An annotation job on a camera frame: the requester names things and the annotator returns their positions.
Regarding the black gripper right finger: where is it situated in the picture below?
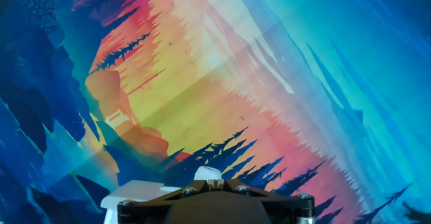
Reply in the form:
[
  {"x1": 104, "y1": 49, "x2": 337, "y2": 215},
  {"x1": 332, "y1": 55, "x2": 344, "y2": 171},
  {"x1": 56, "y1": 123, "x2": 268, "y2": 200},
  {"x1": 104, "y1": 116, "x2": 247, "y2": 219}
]
[{"x1": 215, "y1": 178, "x2": 316, "y2": 224}]

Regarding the colourful sunset forest cloth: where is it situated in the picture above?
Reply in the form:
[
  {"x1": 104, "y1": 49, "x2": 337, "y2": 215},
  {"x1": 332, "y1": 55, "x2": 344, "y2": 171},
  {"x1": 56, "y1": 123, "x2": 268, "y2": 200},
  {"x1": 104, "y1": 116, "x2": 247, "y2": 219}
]
[{"x1": 0, "y1": 0, "x2": 431, "y2": 224}]

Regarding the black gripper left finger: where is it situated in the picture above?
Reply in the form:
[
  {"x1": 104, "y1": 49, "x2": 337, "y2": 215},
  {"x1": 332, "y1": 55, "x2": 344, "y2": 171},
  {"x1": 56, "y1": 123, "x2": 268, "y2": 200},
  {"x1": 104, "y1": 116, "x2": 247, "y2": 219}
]
[{"x1": 117, "y1": 178, "x2": 217, "y2": 224}]

